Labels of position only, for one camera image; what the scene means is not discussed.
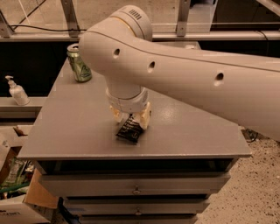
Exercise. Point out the grey drawer cabinet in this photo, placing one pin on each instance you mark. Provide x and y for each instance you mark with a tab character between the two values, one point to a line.
75	134

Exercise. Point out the green soda can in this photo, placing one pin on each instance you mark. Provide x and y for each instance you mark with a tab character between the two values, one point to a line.
81	71

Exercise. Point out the open cardboard box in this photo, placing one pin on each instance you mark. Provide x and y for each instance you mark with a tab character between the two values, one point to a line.
23	200

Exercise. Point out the metal window frame rail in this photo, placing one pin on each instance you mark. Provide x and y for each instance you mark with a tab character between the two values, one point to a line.
208	20

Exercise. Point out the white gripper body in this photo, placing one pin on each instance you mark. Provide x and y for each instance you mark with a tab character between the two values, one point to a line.
128	104

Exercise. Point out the black rxbar chocolate wrapper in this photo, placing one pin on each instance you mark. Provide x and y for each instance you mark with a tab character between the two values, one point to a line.
131	130

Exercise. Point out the white pump soap bottle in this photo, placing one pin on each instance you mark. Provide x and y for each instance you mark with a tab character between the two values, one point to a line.
17	92

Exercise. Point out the grey drawer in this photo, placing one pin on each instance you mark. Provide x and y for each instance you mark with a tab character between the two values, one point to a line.
137	185
137	206

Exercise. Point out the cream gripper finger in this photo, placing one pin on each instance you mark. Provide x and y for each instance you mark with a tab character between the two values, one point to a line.
118	115
145	116

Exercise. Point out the top grey drawer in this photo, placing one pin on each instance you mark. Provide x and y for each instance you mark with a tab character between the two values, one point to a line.
137	185

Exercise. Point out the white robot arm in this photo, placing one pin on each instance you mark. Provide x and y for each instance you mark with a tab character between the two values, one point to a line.
244	89

